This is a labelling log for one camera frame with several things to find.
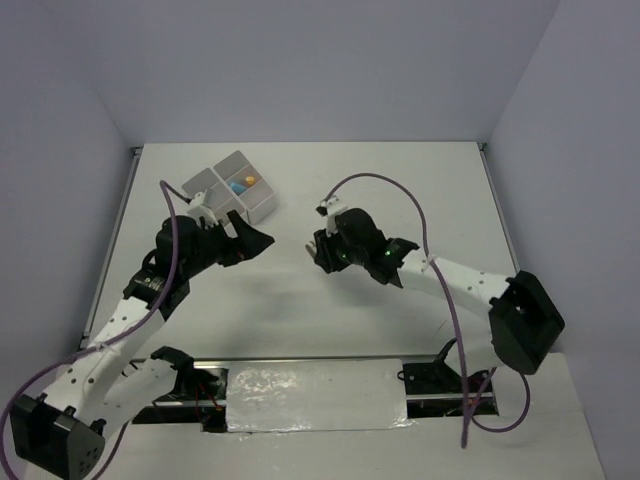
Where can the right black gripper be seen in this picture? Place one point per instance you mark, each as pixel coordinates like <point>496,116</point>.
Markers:
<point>325,251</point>

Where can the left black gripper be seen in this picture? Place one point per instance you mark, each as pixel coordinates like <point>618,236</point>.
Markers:
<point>252,241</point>

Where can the blue highlighter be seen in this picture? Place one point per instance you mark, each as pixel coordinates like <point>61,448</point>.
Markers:
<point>238,188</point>

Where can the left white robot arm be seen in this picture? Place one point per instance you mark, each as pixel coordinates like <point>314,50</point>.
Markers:
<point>64,429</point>

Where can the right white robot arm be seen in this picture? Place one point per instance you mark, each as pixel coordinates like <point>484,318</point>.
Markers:
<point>518,321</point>

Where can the left white divided container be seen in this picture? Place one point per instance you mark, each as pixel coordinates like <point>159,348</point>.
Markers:
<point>212,199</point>

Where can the white divided container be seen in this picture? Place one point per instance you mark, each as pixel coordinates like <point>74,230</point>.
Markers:
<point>212,199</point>
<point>247,185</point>

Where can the right white divided container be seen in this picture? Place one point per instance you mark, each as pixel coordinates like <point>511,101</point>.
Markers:
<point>247,185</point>

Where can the silver foil cover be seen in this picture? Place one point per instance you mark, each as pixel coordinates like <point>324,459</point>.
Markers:
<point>334,395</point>

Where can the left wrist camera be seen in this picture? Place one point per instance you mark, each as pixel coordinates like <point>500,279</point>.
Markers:
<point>200,210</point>

